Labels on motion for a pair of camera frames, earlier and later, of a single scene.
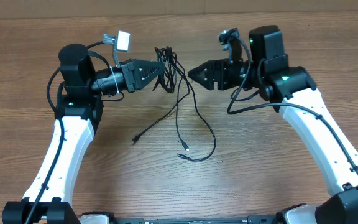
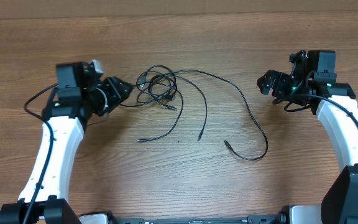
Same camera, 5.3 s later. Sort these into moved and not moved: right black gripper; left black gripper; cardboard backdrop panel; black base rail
Moved: right black gripper; left black gripper
Not moved: cardboard backdrop panel; black base rail
